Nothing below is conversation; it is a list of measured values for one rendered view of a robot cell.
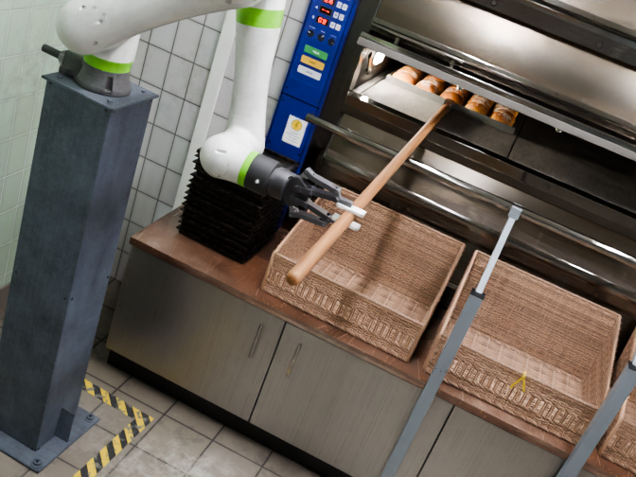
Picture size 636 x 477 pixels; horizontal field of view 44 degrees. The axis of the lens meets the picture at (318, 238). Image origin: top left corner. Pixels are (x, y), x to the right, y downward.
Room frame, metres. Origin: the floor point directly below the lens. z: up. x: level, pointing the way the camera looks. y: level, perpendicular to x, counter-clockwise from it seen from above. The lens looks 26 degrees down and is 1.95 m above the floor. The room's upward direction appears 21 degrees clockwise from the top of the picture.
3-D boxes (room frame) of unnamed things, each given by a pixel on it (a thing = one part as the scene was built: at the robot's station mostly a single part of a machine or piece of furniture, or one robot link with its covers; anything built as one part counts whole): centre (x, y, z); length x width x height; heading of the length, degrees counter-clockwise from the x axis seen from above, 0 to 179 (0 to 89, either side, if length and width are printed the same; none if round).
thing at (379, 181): (2.19, -0.13, 1.20); 1.71 x 0.03 x 0.03; 170
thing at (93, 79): (1.97, 0.73, 1.23); 0.26 x 0.15 x 0.06; 77
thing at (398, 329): (2.48, -0.19, 0.72); 0.56 x 0.49 x 0.28; 79
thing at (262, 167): (1.78, 0.18, 1.20); 0.12 x 0.06 x 0.09; 170
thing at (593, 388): (2.36, -0.77, 0.72); 0.56 x 0.49 x 0.28; 80
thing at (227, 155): (1.80, 0.27, 1.20); 0.14 x 0.13 x 0.11; 80
